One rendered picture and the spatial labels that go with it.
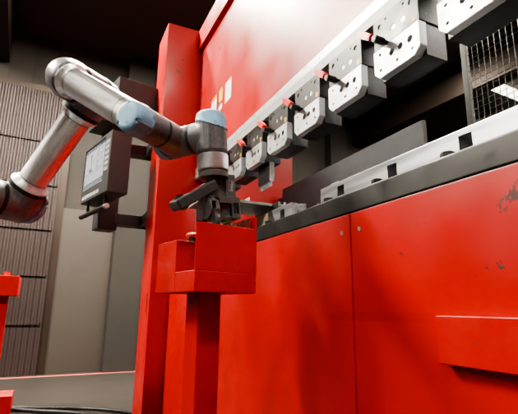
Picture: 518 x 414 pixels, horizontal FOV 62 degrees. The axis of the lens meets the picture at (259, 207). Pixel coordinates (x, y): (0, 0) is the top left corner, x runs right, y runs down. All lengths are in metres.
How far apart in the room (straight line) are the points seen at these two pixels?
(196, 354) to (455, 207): 0.62
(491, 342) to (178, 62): 2.39
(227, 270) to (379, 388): 0.39
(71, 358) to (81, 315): 0.40
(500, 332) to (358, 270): 0.33
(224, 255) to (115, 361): 3.81
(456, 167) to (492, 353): 0.28
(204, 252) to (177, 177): 1.56
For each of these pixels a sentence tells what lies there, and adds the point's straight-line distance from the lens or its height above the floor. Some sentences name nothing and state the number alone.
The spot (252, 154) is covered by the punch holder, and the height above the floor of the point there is 1.23.
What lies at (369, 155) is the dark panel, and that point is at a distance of 2.00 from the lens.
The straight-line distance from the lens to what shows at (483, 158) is 0.73.
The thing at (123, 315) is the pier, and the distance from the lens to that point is 4.71.
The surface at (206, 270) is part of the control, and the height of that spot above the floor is 0.70.
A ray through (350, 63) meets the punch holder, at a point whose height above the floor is 1.28.
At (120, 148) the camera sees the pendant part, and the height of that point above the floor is 1.50.
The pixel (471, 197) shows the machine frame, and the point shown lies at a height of 0.80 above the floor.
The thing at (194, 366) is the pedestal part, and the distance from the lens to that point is 1.03.
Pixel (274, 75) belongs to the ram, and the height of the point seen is 1.48.
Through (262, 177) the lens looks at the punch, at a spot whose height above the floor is 1.13.
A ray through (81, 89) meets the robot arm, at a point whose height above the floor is 1.15.
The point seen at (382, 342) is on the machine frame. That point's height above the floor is 0.57.
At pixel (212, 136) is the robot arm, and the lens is 1.04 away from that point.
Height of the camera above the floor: 0.63
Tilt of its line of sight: 13 degrees up
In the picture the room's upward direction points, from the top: 1 degrees clockwise
